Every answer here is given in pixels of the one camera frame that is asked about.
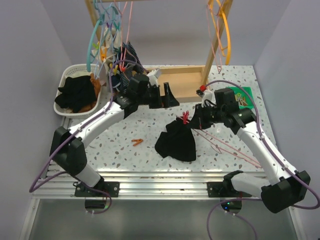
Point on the green clip bin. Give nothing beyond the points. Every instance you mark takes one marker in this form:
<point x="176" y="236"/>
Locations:
<point x="248" y="96"/>

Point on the striped navy underwear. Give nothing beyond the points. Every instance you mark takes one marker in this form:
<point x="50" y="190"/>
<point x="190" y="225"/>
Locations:
<point x="125" y="64"/>

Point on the teal plastic hanger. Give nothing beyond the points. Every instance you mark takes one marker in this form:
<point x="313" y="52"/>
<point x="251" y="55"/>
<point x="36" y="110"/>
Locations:
<point x="90" y="57"/>

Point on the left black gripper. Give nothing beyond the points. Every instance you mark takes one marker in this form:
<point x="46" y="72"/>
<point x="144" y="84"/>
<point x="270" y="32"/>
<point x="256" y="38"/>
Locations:
<point x="166" y="101"/>

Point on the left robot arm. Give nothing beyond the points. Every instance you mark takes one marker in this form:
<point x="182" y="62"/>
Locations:
<point x="68" y="148"/>

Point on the wooden clothes rack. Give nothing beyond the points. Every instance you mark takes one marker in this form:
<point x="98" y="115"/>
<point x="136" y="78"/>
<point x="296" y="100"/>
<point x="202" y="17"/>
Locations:
<point x="184" y="80"/>

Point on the black underwear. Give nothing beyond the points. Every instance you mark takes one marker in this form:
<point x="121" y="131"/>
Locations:
<point x="177" y="142"/>
<point x="77" y="94"/>

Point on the orange clothespin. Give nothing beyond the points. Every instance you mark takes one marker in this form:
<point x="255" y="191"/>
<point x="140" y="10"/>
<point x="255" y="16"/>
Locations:
<point x="136" y="142"/>

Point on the colourful clips in bin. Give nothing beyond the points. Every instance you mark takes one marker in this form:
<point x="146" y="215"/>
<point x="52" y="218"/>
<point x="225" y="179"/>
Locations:
<point x="241" y="99"/>

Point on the blue wire hanger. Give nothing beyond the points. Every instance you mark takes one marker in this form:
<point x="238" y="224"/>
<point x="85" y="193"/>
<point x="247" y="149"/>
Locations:
<point x="112" y="17"/>

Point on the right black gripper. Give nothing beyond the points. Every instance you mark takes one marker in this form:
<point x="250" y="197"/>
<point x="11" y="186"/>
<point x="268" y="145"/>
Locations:
<point x="198" y="121"/>

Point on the aluminium mounting rail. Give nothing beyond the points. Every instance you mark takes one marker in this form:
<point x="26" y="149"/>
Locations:
<point x="142" y="172"/>

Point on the brown cloth in basket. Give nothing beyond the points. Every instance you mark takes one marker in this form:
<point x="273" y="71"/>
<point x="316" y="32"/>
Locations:
<point x="96" y="84"/>

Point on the white laundry basket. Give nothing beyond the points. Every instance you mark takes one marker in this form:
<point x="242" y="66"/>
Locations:
<point x="76" y="70"/>

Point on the red clothespin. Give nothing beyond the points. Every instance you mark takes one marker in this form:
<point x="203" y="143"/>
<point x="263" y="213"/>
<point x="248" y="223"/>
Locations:
<point x="185" y="117"/>

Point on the mauve cream underwear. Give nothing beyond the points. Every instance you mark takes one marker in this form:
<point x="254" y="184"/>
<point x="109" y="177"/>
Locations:
<point x="107" y="50"/>

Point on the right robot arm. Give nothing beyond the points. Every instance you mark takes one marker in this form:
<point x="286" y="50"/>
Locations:
<point x="284" y="185"/>

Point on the yellow plastic hanger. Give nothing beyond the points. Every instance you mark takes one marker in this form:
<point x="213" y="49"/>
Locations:
<point x="224" y="28"/>

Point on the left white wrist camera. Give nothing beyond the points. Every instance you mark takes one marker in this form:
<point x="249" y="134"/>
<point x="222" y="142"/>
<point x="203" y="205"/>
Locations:
<point x="154" y="76"/>

